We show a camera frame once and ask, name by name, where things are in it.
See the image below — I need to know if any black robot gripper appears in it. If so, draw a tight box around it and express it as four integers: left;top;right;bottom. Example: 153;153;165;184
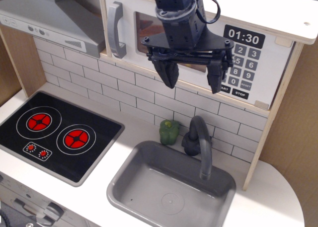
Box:
142;6;234;94

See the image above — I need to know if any white toy microwave door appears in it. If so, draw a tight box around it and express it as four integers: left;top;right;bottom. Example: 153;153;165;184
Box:
105;0;292;110

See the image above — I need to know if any grey microwave door handle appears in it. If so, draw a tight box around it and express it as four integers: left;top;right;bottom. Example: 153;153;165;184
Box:
107;1;127;59

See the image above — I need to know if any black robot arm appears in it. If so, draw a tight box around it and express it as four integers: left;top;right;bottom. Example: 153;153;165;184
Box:
142;0;234;94

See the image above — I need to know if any green toy bell pepper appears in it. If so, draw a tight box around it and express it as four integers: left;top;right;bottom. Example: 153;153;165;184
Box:
159;120;179;145

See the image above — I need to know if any dark grey toy faucet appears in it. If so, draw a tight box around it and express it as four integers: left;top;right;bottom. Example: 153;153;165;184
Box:
181;116;212;180

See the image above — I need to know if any grey toy sink basin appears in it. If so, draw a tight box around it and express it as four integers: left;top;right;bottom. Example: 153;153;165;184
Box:
107;141;236;227

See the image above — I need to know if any grey toy range hood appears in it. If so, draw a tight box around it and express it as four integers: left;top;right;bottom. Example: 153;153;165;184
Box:
0;0;106;58

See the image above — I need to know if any black toy stovetop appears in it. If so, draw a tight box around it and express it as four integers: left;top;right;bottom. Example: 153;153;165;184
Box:
0;91;124;187

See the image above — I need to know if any grey toy oven front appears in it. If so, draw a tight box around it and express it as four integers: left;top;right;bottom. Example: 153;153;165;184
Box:
0;173;98;227

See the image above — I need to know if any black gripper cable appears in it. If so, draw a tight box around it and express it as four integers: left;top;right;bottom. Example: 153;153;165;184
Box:
196;0;222;25

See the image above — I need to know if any grey oven door handle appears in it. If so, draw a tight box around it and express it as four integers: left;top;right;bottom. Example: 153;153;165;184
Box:
12;198;64;227

